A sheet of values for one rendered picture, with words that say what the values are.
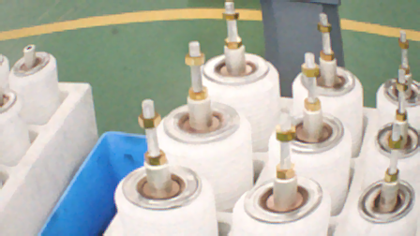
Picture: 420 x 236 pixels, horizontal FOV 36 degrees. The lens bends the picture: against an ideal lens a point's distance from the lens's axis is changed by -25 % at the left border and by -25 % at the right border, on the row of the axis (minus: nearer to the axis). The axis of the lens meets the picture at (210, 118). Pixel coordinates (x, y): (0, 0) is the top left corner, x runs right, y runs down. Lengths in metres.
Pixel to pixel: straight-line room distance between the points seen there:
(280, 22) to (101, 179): 0.33
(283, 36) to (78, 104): 0.30
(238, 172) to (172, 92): 0.63
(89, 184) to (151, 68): 0.53
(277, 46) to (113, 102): 0.42
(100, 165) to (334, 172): 0.41
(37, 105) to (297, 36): 0.39
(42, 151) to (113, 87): 0.54
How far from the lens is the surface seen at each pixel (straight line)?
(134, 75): 1.52
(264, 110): 0.92
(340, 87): 0.89
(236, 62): 0.92
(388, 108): 0.87
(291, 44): 1.11
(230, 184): 0.83
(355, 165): 0.88
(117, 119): 1.38
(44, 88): 1.04
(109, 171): 1.12
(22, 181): 0.94
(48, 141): 1.00
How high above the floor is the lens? 0.67
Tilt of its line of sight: 30 degrees down
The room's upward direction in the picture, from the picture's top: 5 degrees counter-clockwise
